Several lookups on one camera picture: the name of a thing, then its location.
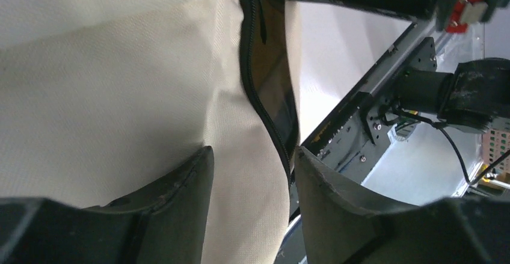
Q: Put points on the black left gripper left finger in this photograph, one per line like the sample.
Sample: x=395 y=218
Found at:
x=162 y=222

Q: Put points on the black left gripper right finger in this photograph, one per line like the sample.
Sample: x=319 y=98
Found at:
x=344 y=222

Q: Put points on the cream canvas student bag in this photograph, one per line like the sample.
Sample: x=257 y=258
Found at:
x=101 y=97

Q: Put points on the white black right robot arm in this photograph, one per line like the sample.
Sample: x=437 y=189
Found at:
x=475 y=97

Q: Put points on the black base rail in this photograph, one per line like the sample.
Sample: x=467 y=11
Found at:
x=355 y=135

